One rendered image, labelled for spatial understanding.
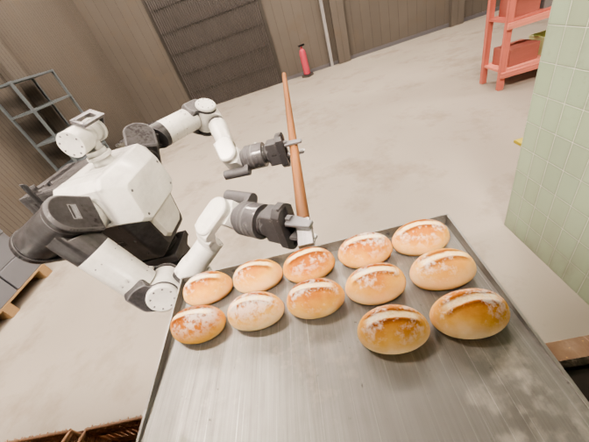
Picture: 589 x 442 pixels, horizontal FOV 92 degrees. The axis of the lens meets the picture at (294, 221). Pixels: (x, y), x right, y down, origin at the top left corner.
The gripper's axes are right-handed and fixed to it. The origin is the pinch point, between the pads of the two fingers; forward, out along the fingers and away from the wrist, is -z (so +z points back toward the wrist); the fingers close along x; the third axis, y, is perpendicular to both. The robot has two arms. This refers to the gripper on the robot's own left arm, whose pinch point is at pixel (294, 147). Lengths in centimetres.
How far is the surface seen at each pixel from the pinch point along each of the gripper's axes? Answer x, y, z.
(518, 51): 81, -317, -228
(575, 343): 63, 42, -75
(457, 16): 100, -775, -315
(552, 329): 121, 6, -101
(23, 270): 101, -81, 331
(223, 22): -40, -696, 218
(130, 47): -54, -664, 451
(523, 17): 46, -311, -224
